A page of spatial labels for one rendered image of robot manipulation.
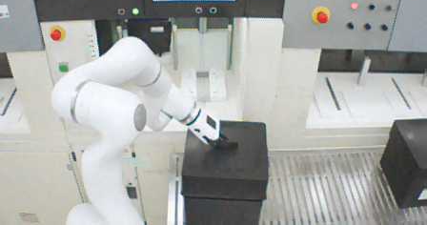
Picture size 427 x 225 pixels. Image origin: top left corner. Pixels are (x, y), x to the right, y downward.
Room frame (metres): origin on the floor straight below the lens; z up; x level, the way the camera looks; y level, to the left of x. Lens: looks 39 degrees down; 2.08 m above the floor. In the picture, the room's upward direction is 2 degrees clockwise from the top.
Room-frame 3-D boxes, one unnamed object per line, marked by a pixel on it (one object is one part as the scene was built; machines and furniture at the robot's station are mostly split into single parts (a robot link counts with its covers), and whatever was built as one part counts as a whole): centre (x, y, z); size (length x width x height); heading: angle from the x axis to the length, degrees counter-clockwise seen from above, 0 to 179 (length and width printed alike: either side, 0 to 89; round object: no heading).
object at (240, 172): (1.04, -0.05, 1.02); 0.29 x 0.29 x 0.13; 88
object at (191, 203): (1.04, -0.05, 0.85); 0.28 x 0.28 x 0.17; 88
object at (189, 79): (1.63, 0.05, 0.89); 0.22 x 0.21 x 0.04; 3
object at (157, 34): (1.93, 0.34, 1.06); 0.24 x 0.20 x 0.32; 94
